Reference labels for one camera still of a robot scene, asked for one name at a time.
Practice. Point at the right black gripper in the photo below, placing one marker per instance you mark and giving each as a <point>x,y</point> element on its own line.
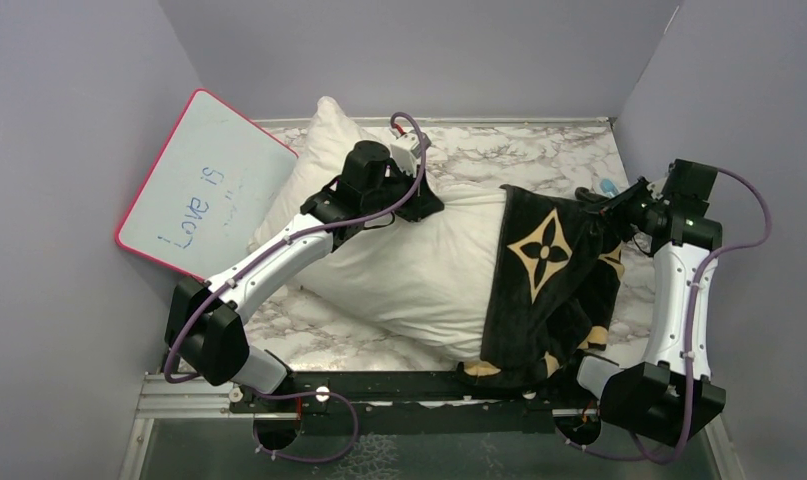
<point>614,213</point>

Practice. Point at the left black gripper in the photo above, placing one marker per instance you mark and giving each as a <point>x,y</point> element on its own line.
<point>422,202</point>

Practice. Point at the black floral pillowcase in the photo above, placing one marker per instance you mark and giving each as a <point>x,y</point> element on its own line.
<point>557,277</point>

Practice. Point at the white pillow insert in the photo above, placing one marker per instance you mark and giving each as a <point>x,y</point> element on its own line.
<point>429,281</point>

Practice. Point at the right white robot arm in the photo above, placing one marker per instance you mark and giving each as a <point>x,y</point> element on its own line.
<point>668,396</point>

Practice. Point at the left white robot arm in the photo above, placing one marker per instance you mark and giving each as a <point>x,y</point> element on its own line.
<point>205,332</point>

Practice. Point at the blue packaged small item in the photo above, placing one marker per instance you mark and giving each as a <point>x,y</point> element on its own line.
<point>608,188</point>

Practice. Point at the pink framed whiteboard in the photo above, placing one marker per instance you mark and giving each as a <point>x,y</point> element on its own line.
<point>209,188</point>

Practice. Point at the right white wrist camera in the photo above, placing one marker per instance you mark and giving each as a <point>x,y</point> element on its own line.
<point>656,188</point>

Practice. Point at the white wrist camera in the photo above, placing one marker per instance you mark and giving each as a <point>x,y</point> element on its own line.
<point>406,152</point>
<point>656,188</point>

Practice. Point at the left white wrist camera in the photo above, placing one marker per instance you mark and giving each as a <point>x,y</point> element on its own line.
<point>406,152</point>

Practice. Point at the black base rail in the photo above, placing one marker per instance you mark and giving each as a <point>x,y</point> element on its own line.
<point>342,403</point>

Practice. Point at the aluminium frame rail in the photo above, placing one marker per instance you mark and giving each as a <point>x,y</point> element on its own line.
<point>194,404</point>

